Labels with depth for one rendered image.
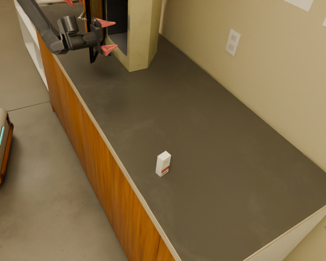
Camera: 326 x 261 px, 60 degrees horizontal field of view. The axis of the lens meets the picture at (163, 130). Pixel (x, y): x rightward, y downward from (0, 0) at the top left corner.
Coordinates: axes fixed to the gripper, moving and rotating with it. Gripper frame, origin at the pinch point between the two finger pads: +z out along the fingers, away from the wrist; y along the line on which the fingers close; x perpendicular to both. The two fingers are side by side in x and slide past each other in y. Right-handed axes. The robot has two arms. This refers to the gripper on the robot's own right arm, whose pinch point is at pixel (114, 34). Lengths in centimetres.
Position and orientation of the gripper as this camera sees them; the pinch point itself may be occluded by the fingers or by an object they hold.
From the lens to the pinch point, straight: 129.6
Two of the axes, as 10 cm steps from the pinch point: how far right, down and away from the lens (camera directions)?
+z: 8.5, -3.2, 4.2
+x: -5.3, -5.3, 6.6
